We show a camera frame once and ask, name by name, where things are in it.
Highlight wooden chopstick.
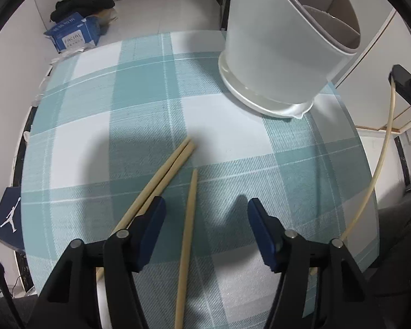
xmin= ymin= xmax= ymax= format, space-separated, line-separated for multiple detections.
xmin=114 ymin=138 xmax=192 ymax=230
xmin=95 ymin=143 xmax=196 ymax=282
xmin=310 ymin=75 xmax=397 ymax=277
xmin=175 ymin=169 xmax=198 ymax=329

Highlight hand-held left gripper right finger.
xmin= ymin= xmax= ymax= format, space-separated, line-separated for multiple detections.
xmin=247 ymin=198 xmax=381 ymax=329

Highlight black braided cable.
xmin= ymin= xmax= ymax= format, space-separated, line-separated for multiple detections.
xmin=0 ymin=217 xmax=25 ymax=329

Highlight pile of black clothes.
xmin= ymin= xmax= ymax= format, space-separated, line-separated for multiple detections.
xmin=50 ymin=0 xmax=116 ymax=23

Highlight tan cardboard box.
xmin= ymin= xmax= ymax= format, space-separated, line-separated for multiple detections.
xmin=95 ymin=8 xmax=119 ymax=27

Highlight white utensil holder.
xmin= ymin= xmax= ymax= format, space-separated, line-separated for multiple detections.
xmin=218 ymin=0 xmax=361 ymax=119

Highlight navy Jordan logo bag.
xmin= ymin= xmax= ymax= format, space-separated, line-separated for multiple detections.
xmin=0 ymin=187 xmax=28 ymax=253

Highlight teal checkered tablecloth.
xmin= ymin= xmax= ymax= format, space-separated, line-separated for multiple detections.
xmin=21 ymin=31 xmax=379 ymax=320

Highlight dark door frame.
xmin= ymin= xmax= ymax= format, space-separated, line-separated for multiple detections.
xmin=210 ymin=0 xmax=234 ymax=30

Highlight blue cardboard box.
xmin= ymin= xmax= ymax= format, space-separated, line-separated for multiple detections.
xmin=43 ymin=12 xmax=102 ymax=54

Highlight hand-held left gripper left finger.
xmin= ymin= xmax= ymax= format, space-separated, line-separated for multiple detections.
xmin=25 ymin=196 xmax=167 ymax=329

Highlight person's grey trousers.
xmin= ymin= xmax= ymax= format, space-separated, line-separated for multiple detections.
xmin=362 ymin=192 xmax=411 ymax=329

